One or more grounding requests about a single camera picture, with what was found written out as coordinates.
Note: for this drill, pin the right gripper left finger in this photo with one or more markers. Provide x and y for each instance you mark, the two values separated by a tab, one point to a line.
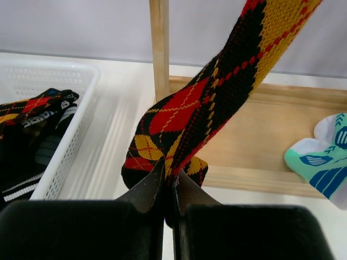
142	231

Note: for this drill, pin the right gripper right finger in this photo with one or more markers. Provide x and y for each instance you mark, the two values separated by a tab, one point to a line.
185	193

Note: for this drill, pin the argyle sock red yellow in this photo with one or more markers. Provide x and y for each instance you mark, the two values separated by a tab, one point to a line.
179	125

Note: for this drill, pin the black grey blue sock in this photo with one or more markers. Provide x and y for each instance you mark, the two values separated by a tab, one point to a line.
35	140

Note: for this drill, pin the teal sock with blue patch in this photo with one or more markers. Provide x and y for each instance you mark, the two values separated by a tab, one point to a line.
322	165

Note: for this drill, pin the wooden clothes rack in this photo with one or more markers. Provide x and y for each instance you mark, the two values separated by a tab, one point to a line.
247	152

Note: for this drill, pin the black white sock in bin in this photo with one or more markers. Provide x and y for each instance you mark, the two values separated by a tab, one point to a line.
19	182

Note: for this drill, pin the white plastic bin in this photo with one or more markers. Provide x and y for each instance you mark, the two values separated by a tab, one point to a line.
22	79

